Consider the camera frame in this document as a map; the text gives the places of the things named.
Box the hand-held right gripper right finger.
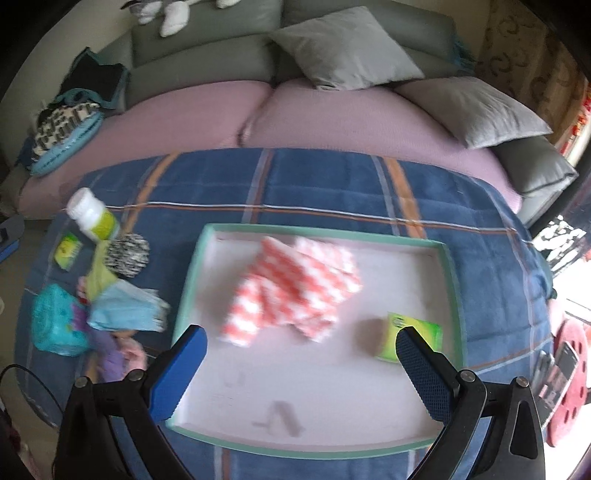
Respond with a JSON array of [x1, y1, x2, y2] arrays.
[[396, 326, 546, 480]]

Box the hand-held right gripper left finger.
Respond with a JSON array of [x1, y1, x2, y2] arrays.
[[54, 324, 208, 480]]

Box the pink scrunchie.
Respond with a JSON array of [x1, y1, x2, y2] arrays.
[[115, 332, 149, 370]]

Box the purple cloth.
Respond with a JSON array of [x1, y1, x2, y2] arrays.
[[69, 300, 132, 381]]

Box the light blue face masks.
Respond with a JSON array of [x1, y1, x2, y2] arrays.
[[88, 282, 171, 333]]

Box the light green cloth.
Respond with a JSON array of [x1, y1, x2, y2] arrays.
[[85, 240, 121, 301]]

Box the red white checkered cloth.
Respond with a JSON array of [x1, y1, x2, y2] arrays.
[[221, 236, 363, 348]]

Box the teal tissue pack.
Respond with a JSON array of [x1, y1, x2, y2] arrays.
[[31, 284, 93, 357]]

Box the black phone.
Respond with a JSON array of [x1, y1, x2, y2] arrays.
[[538, 344, 580, 402]]

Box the red round stool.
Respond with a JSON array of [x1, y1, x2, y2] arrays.
[[538, 318, 591, 446]]

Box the small green packet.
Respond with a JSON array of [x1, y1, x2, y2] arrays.
[[55, 233, 83, 269]]

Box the white bottle with green label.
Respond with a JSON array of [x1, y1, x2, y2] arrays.
[[67, 187, 122, 241]]

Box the black white patterned cloth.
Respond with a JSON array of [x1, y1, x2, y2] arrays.
[[536, 222, 583, 274]]

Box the blue plaid blanket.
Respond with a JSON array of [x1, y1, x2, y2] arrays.
[[14, 148, 555, 480]]

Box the blue black slipper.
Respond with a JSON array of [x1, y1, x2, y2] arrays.
[[0, 217, 26, 261]]

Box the grey pillow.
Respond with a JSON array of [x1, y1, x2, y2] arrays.
[[268, 6, 426, 91], [392, 76, 554, 149]]

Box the pink sofa cover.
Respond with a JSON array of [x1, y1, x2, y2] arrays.
[[18, 78, 522, 220]]

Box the dark cloth with teal trim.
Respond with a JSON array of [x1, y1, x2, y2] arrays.
[[58, 48, 132, 112]]

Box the grey sofa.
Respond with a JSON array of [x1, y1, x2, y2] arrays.
[[111, 0, 580, 227]]

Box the beige patterned curtain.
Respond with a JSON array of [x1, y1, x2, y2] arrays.
[[475, 0, 587, 153]]

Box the white grey stuffed toy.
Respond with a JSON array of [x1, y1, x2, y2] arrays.
[[122, 0, 241, 38]]

